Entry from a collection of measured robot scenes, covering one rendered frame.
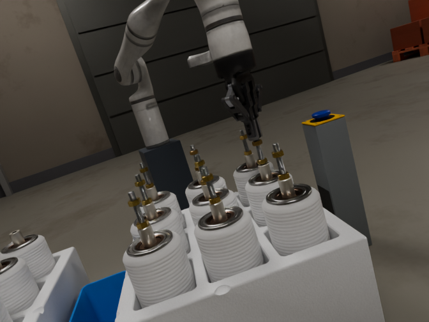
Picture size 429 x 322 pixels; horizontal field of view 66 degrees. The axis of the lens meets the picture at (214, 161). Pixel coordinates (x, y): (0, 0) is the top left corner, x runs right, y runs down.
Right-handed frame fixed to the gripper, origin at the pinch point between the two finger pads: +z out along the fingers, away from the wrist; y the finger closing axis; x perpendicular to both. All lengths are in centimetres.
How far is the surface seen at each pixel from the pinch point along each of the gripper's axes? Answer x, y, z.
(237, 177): 9.5, 4.5, 11.0
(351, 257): -16.4, -11.7, 19.5
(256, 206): 1.4, -4.5, 14.1
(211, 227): 0.8, -19.8, 9.9
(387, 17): 23, 536, -26
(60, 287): 37, -28, 19
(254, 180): 2.0, -1.5, 9.9
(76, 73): 281, 179, -62
